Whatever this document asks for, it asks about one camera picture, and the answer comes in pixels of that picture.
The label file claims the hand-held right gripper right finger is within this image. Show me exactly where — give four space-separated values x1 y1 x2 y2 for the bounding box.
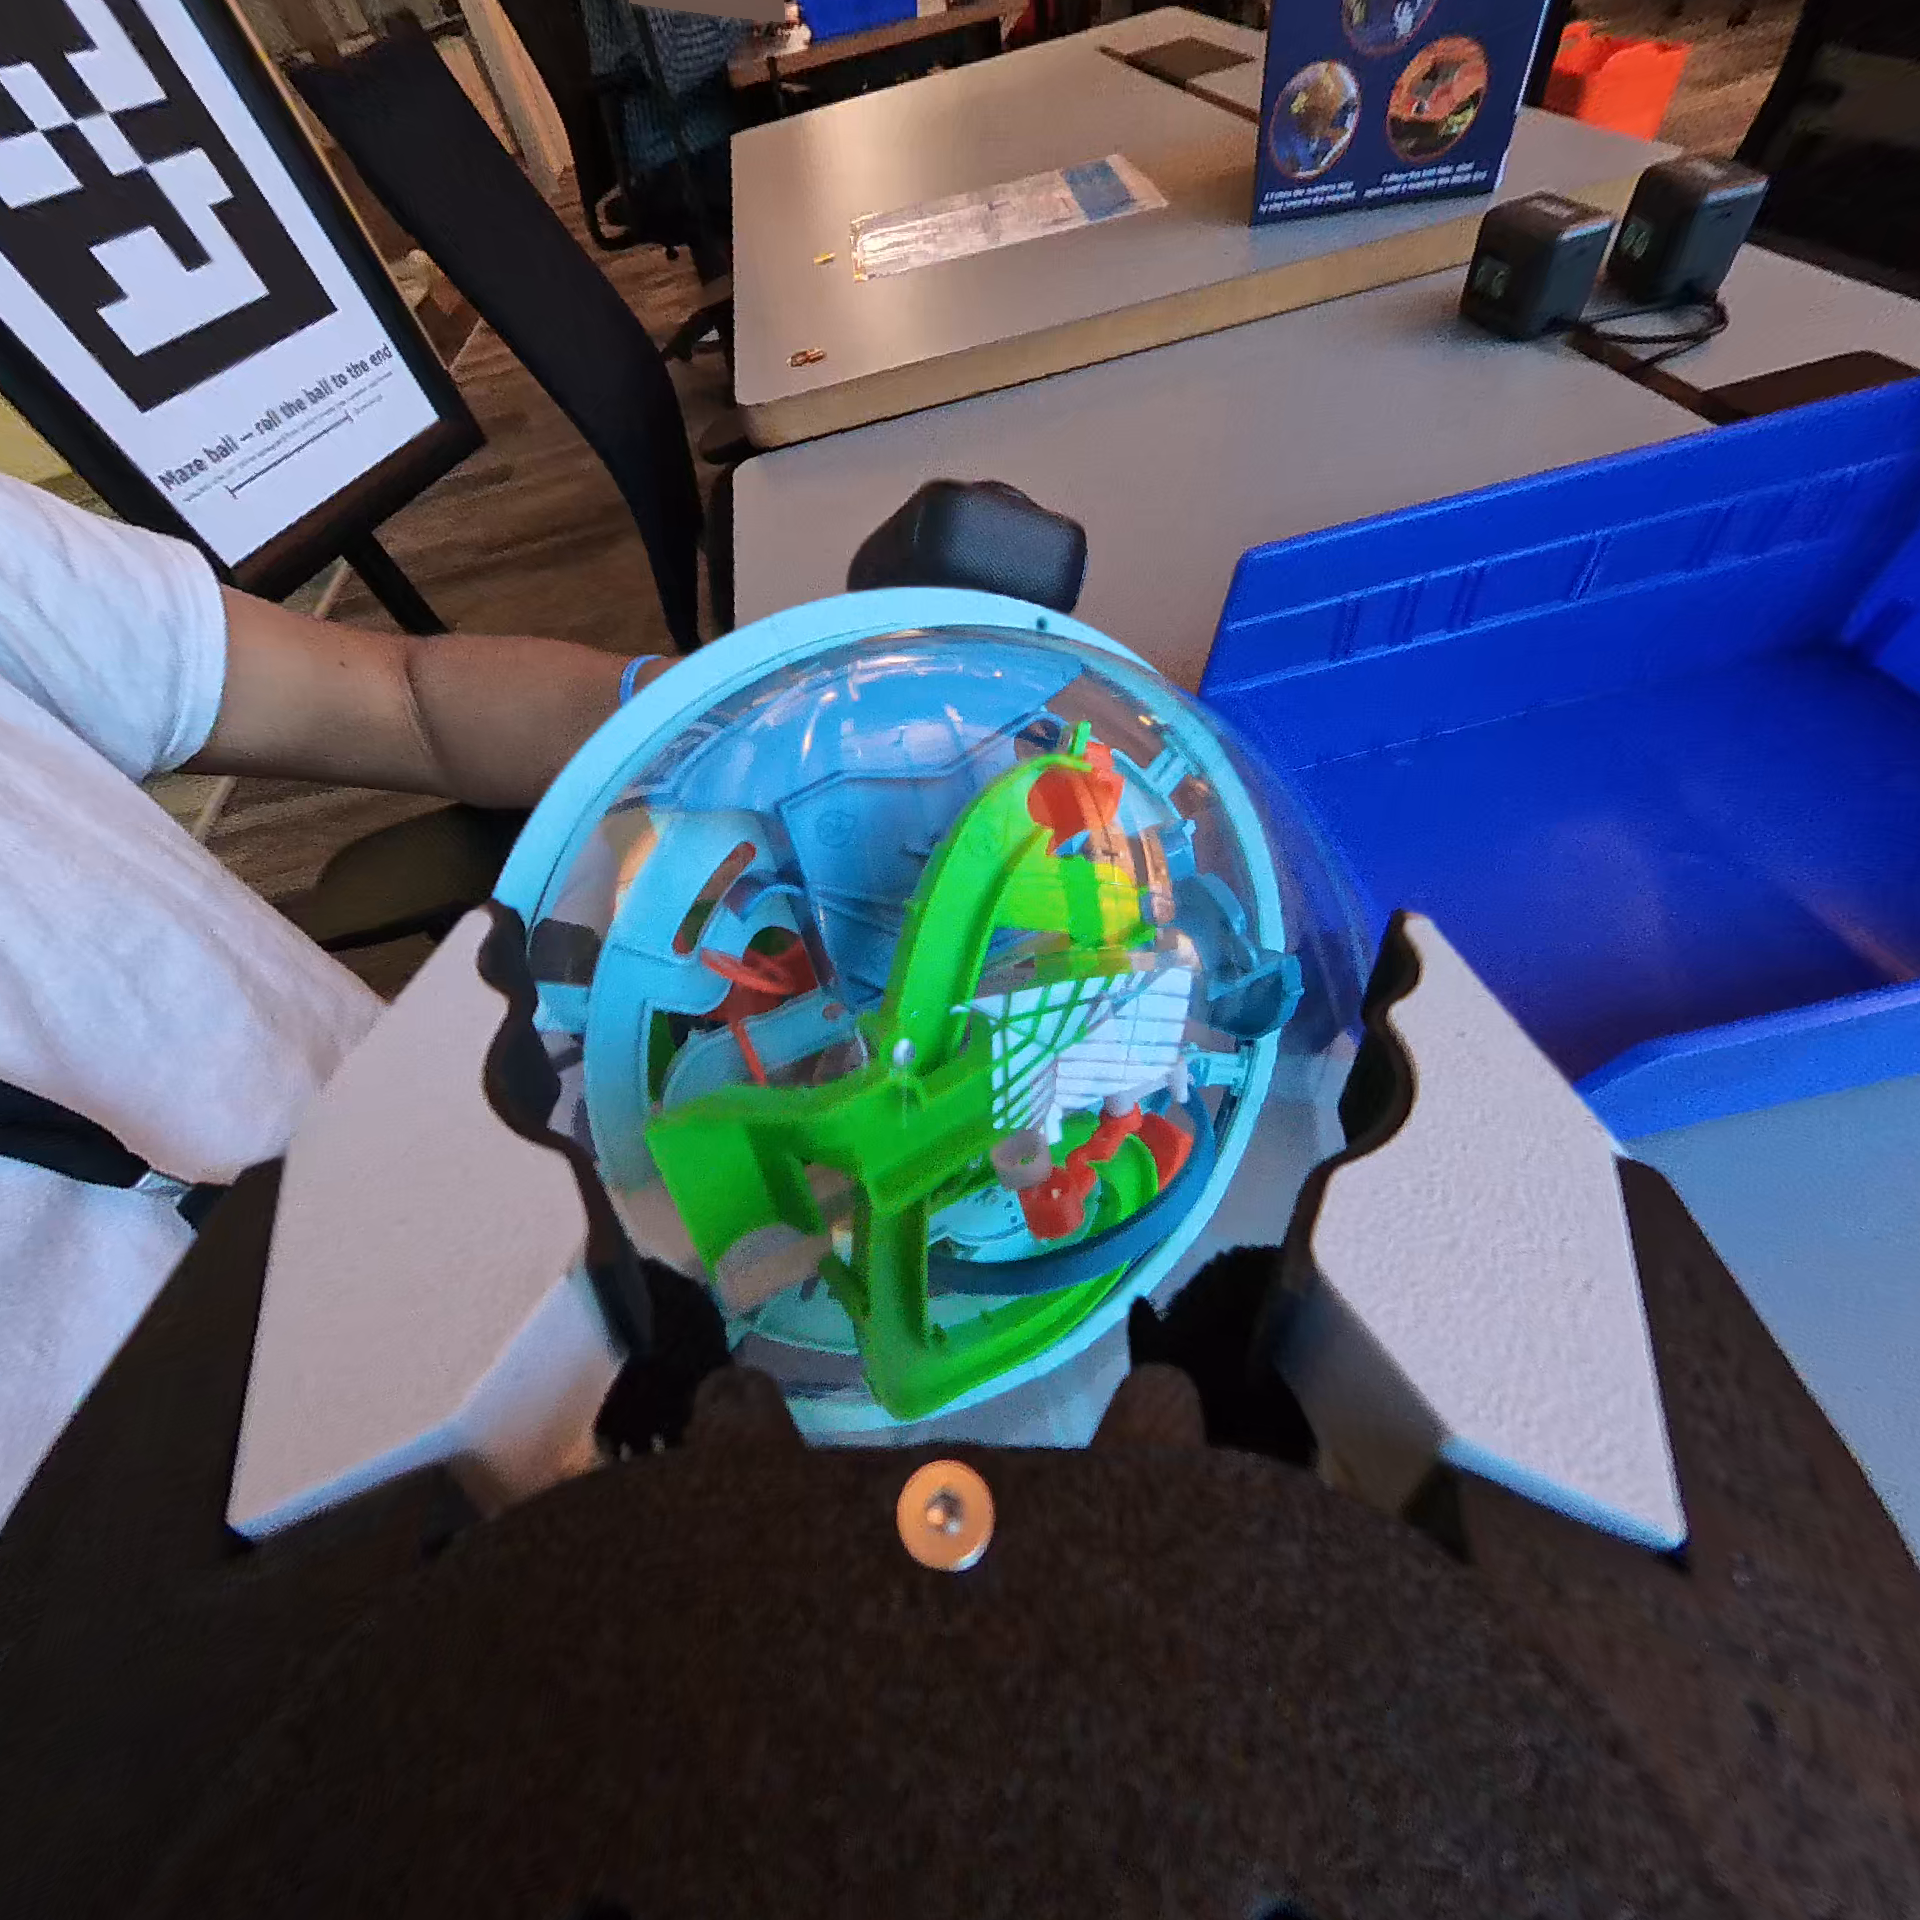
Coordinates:
1271 909 1692 1552

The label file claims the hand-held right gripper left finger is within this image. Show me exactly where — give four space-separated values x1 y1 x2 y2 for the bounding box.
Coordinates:
223 903 677 1538

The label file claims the clear maze ball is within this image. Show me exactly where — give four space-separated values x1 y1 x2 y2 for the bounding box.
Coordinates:
492 600 1373 1427

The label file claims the person's left forearm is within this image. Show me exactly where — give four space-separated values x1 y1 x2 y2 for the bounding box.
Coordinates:
181 586 677 819

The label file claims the clear plastic bag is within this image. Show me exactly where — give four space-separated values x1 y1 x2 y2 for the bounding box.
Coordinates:
849 151 1173 282

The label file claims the person's white shirt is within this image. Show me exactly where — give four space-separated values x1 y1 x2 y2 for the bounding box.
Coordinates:
0 472 385 1517

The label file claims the blue plastic bin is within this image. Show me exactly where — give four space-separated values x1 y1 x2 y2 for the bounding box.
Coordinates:
1201 375 1920 1144

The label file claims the black office chair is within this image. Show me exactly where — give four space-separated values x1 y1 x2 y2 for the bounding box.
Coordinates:
292 24 711 649

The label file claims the black easel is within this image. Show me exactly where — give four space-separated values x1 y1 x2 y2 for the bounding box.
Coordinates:
316 527 453 640

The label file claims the blue printed box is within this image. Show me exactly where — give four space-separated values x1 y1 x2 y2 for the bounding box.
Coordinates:
1249 0 1557 232

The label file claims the small black device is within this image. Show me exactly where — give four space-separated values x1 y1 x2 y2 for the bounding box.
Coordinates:
1458 192 1615 341
1604 154 1772 304

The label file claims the black-framed tag sign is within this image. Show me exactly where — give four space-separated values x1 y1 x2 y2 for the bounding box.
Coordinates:
0 0 490 601

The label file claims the orange object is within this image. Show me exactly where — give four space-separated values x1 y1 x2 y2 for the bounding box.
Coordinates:
1546 20 1692 139

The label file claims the dark office chair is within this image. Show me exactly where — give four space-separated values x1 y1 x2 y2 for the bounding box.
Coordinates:
1738 0 1920 257

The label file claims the black strap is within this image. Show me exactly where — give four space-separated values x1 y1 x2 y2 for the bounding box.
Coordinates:
0 1079 203 1226

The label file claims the black cable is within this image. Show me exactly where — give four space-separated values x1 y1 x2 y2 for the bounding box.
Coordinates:
1563 298 1731 379

